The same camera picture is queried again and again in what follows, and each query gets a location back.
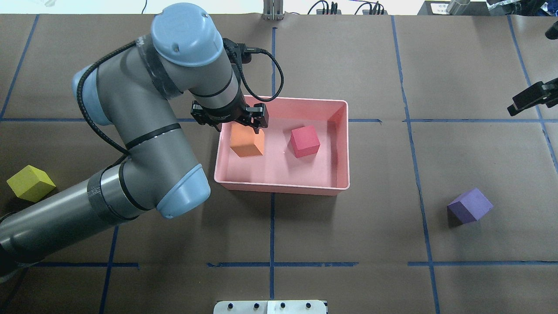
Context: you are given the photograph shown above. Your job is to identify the black cable plugs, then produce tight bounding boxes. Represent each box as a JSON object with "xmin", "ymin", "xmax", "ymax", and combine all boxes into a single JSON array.
[{"xmin": 306, "ymin": 0, "xmax": 388, "ymax": 16}]

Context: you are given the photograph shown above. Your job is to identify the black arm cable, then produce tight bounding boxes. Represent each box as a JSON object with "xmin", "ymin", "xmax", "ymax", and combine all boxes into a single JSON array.
[{"xmin": 77, "ymin": 38, "xmax": 285, "ymax": 168}]

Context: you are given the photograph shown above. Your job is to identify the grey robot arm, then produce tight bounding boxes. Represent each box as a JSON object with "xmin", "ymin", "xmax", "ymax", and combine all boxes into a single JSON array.
[{"xmin": 1, "ymin": 3, "xmax": 557, "ymax": 282}]

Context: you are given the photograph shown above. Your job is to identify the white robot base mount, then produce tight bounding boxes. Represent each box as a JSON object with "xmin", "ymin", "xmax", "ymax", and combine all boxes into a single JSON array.
[{"xmin": 213, "ymin": 300, "xmax": 329, "ymax": 314}]

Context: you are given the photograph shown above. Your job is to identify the red foam block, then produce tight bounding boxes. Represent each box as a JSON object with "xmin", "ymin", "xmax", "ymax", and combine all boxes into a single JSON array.
[{"xmin": 290, "ymin": 125, "xmax": 320, "ymax": 158}]

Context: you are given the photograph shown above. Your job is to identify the metal bracket at table edge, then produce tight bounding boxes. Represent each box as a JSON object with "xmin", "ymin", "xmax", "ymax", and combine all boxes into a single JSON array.
[{"xmin": 262, "ymin": 0, "xmax": 285, "ymax": 20}]

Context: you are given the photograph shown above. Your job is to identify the dark box with label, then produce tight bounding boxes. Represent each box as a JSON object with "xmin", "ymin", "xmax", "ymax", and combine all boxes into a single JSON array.
[{"xmin": 417, "ymin": 0, "xmax": 490, "ymax": 16}]

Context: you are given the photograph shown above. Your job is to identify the orange foam block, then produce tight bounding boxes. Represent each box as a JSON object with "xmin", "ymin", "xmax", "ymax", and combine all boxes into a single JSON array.
[{"xmin": 229, "ymin": 123, "xmax": 265, "ymax": 157}]

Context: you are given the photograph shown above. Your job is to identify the yellow foam block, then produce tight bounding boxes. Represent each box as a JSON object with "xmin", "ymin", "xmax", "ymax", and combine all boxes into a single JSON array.
[{"xmin": 7, "ymin": 165, "xmax": 56, "ymax": 203}]

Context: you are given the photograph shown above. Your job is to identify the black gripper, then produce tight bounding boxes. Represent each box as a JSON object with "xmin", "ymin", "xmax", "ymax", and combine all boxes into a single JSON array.
[
  {"xmin": 507, "ymin": 78, "xmax": 558, "ymax": 116},
  {"xmin": 190, "ymin": 100, "xmax": 269, "ymax": 134}
]

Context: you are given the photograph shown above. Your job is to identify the pink plastic bin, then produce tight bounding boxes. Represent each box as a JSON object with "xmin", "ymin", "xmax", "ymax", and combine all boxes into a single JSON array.
[{"xmin": 214, "ymin": 97, "xmax": 350, "ymax": 195}]

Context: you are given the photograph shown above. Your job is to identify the purple foam block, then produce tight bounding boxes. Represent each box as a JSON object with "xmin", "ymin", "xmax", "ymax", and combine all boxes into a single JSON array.
[{"xmin": 447, "ymin": 188, "xmax": 494, "ymax": 224}]

